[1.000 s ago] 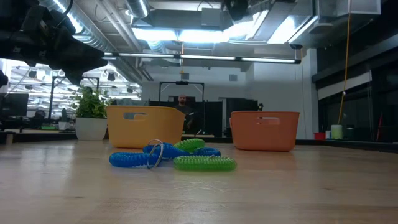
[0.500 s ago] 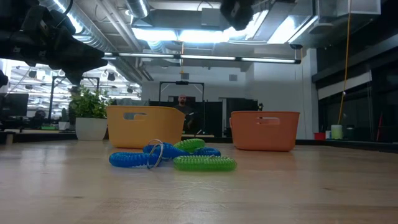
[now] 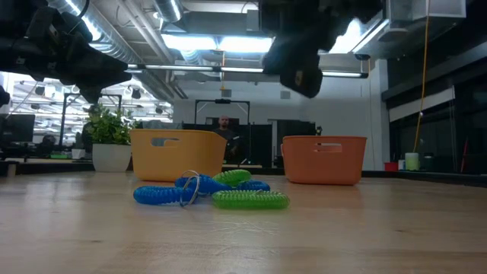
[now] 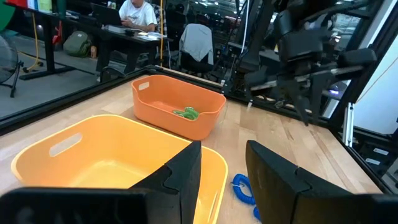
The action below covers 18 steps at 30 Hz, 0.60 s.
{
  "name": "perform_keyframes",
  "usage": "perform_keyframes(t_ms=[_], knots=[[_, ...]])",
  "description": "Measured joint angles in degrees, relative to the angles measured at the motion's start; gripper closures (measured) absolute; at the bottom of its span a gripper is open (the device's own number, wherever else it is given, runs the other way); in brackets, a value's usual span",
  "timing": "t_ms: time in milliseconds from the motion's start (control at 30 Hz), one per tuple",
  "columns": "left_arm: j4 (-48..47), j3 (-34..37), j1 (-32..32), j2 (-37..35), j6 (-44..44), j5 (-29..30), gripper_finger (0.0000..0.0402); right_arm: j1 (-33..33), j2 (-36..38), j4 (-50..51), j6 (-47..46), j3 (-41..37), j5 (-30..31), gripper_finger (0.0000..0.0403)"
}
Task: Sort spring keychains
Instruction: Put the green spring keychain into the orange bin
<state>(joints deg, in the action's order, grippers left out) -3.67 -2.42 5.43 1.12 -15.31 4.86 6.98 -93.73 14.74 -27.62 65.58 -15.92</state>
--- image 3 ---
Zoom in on short silver ventilation duct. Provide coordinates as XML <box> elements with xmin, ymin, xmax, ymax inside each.
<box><xmin>154</xmin><ymin>0</ymin><xmax>184</xmax><ymax>24</ymax></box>

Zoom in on person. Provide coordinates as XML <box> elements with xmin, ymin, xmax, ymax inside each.
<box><xmin>40</xmin><ymin>133</ymin><xmax>57</xmax><ymax>157</ymax></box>
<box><xmin>212</xmin><ymin>115</ymin><xmax>240</xmax><ymax>163</ymax></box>

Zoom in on black partition panel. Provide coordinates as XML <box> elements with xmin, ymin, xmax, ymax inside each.
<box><xmin>182</xmin><ymin>122</ymin><xmax>273</xmax><ymax>167</ymax></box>

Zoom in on pale green cup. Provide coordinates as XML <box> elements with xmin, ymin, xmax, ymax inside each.
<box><xmin>404</xmin><ymin>151</ymin><xmax>420</xmax><ymax>172</ymax></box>

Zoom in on black screen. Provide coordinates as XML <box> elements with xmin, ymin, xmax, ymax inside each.
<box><xmin>276</xmin><ymin>119</ymin><xmax>317</xmax><ymax>157</ymax></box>

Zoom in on flat ceiling light panel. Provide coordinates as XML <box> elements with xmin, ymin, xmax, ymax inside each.
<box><xmin>161</xmin><ymin>33</ymin><xmax>274</xmax><ymax>54</ymax></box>

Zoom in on yellow hanging cable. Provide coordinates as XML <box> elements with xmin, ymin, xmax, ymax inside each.
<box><xmin>412</xmin><ymin>0</ymin><xmax>431</xmax><ymax>153</ymax></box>

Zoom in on black gantry frame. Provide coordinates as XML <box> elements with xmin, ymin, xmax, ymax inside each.
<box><xmin>194</xmin><ymin>98</ymin><xmax>251</xmax><ymax>125</ymax></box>

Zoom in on yellow plastic bin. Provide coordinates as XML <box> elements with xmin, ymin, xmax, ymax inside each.
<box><xmin>129</xmin><ymin>128</ymin><xmax>228</xmax><ymax>183</ymax></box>

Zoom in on black computer monitor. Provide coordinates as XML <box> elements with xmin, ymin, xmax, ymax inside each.
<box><xmin>0</xmin><ymin>113</ymin><xmax>37</xmax><ymax>144</ymax></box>

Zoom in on long linear ceiling light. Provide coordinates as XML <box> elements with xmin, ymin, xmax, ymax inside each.
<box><xmin>125</xmin><ymin>63</ymin><xmax>369</xmax><ymax>79</ymax></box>

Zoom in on blue spring keychain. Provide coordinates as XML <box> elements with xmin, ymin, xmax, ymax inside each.
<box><xmin>132</xmin><ymin>174</ymin><xmax>201</xmax><ymax>209</ymax></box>
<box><xmin>174</xmin><ymin>170</ymin><xmax>234</xmax><ymax>196</ymax></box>
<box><xmin>235</xmin><ymin>180</ymin><xmax>272</xmax><ymax>193</ymax></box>

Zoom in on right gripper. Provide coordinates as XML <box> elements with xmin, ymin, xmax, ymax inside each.
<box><xmin>262</xmin><ymin>21</ymin><xmax>355</xmax><ymax>99</ymax></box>

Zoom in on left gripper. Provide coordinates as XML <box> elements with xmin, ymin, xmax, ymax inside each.
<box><xmin>14</xmin><ymin>5</ymin><xmax>132</xmax><ymax>104</ymax></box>

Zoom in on black metal stand frame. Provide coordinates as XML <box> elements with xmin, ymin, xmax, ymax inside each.
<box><xmin>59</xmin><ymin>92</ymin><xmax>123</xmax><ymax>148</ymax></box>

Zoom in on green spring keychain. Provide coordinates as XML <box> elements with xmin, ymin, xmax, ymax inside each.
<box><xmin>212</xmin><ymin>169</ymin><xmax>253</xmax><ymax>188</ymax></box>
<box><xmin>212</xmin><ymin>190</ymin><xmax>291</xmax><ymax>211</ymax></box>

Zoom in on green leafy plant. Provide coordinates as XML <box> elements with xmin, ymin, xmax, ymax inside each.
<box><xmin>85</xmin><ymin>104</ymin><xmax>140</xmax><ymax>146</ymax></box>

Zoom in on large white plant pot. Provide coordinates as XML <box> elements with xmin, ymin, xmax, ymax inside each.
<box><xmin>91</xmin><ymin>143</ymin><xmax>132</xmax><ymax>173</ymax></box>

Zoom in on orange plastic bin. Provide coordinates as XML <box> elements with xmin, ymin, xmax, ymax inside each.
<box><xmin>280</xmin><ymin>135</ymin><xmax>368</xmax><ymax>186</ymax></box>

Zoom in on grey cloth cover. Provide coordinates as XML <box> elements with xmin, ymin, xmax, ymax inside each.
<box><xmin>141</xmin><ymin>119</ymin><xmax>173</xmax><ymax>131</ymax></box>

